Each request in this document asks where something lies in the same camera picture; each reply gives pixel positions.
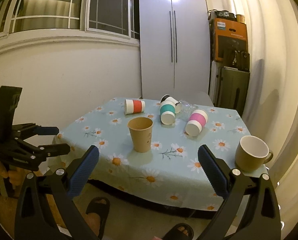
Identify brown paper cup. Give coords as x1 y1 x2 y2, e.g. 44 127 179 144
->
127 117 153 153

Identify red banded paper cup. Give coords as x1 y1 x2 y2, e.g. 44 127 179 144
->
124 99 146 115

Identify pink banded paper cup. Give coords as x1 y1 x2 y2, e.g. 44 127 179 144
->
185 109 208 137

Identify teal banded paper cup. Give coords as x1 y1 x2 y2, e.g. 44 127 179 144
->
160 101 176 125

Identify black and white cup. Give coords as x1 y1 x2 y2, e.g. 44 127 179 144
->
160 94 182 114

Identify left hand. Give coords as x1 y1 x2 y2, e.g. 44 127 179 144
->
0 162 25 186

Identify black slipper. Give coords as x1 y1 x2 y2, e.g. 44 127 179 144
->
162 223 194 240
86 197 110 239

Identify beige ceramic mug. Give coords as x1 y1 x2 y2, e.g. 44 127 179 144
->
235 135 273 172

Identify daisy print blue tablecloth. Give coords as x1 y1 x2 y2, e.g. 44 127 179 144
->
48 98 249 211

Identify dark green folded table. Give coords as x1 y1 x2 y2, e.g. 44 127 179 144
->
216 67 250 115

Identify white cabinet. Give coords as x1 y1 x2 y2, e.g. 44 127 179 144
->
139 0 210 99

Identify orange cardboard box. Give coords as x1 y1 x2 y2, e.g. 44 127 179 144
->
209 18 248 62

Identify window frame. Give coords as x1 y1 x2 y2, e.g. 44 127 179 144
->
0 0 140 40

